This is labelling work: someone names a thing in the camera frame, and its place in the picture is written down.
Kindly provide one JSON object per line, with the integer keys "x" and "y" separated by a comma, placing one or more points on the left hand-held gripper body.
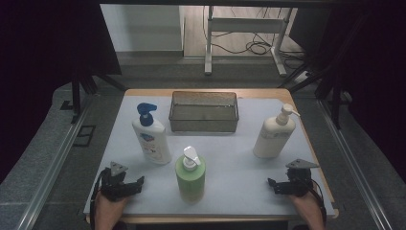
{"x": 113, "y": 188}

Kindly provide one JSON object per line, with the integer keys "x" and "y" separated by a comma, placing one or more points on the person's right hand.
{"x": 308, "y": 206}

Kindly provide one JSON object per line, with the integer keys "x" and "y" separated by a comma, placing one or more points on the person's left hand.
{"x": 108, "y": 211}

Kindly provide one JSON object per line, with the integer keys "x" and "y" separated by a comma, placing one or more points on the white bottle with blue pump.
{"x": 153, "y": 140}

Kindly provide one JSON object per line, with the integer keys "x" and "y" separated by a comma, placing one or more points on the black rectangular floor frame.
{"x": 76, "y": 140}

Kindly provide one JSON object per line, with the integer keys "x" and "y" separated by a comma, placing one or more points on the white metal desk frame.
{"x": 244, "y": 25}

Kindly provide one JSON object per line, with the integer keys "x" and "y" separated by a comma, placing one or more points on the cream pump bottle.
{"x": 273, "y": 137}

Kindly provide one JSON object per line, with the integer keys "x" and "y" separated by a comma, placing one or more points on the pale grey table mat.
{"x": 242, "y": 172}

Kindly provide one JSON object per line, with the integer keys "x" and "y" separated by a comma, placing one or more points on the white power strip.
{"x": 302, "y": 77}

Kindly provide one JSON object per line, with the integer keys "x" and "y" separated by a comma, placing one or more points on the dark curtain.
{"x": 41, "y": 64}

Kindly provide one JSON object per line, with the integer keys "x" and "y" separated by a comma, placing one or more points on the white cabinet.
{"x": 143, "y": 27}

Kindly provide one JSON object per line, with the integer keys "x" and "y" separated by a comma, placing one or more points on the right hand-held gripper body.
{"x": 297, "y": 187}

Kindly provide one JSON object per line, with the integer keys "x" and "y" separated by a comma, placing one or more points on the black metal stand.
{"x": 76, "y": 96}
{"x": 335, "y": 96}

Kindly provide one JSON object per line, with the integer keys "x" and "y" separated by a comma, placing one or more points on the green bottle with white pump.
{"x": 191, "y": 182}

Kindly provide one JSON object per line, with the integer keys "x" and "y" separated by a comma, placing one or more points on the aluminium rail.
{"x": 51, "y": 169}
{"x": 351, "y": 166}

